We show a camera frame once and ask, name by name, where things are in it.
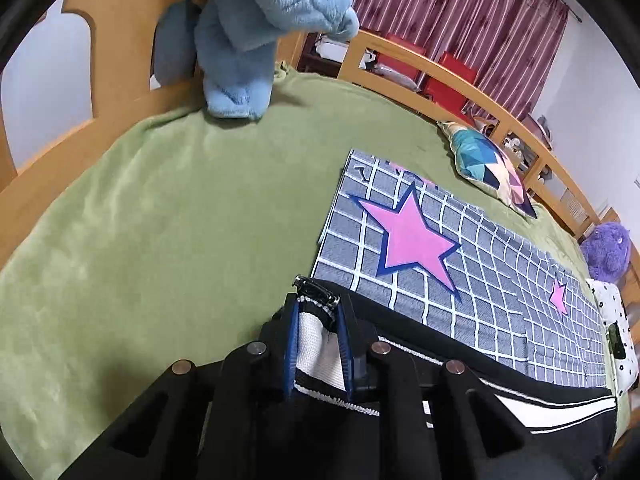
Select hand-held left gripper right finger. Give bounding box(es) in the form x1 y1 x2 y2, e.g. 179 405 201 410
332 292 596 480

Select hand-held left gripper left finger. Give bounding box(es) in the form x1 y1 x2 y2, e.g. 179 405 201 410
57 292 302 480

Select black pants with white waistband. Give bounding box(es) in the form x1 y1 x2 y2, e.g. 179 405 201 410
260 275 621 480

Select grey checked star blanket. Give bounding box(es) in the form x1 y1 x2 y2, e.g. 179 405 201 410
312 149 613 388

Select green fleece blanket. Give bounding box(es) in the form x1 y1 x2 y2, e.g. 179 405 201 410
0 62 636 480

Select colourful triangle-pattern pillow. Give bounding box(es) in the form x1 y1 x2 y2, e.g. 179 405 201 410
437 120 538 220

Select white dotted pillow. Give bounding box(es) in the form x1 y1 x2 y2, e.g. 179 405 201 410
585 277 640 396

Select dark flat device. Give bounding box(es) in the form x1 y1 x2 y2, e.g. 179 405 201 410
607 324 627 360

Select purple plush toy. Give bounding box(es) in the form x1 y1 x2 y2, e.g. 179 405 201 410
580 222 632 281

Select light blue fleece garment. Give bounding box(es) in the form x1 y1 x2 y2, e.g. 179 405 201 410
150 0 361 121

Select maroon striped curtain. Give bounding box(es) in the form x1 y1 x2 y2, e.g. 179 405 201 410
340 0 571 121

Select wooden bed frame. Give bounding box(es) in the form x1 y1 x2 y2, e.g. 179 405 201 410
0 0 621 271

